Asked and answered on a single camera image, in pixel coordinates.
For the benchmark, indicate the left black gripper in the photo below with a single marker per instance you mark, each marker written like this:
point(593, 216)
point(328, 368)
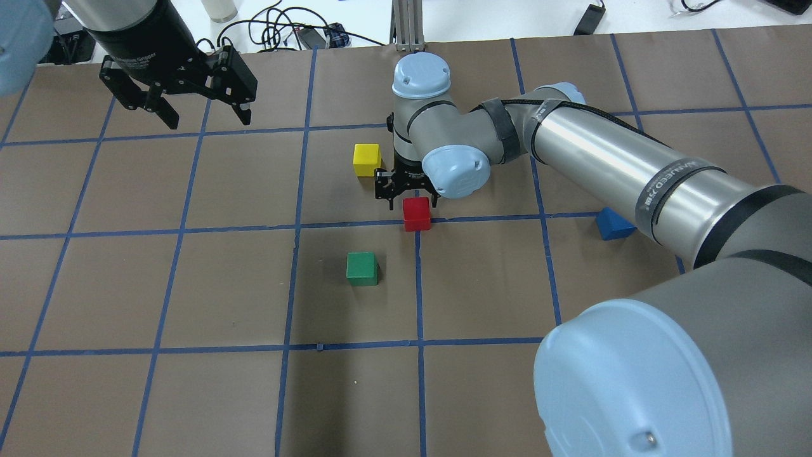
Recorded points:
point(141, 46)

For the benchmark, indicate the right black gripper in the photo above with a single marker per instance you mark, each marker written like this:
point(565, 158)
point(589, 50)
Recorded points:
point(404, 173)

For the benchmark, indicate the red wooden block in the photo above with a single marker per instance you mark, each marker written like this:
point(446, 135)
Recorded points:
point(416, 214)

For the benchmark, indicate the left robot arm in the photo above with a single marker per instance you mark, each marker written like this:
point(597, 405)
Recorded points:
point(27, 31)

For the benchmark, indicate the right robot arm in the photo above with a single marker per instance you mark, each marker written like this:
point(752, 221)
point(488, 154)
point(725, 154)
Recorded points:
point(715, 362)

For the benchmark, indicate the yellow wooden block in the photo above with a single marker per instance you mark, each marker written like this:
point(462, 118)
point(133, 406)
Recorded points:
point(367, 158)

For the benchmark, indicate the green wooden block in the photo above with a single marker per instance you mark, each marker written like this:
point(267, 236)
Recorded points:
point(362, 269)

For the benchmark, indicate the blue wooden block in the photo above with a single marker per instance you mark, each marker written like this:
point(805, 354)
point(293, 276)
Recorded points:
point(611, 226)

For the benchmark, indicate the white cylinder bottle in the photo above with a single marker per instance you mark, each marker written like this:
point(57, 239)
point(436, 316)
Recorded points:
point(220, 11)

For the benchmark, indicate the black power adapter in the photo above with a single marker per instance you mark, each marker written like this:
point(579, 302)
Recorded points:
point(590, 19)

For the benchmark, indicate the aluminium frame post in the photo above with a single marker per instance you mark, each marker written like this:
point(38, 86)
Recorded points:
point(406, 27)

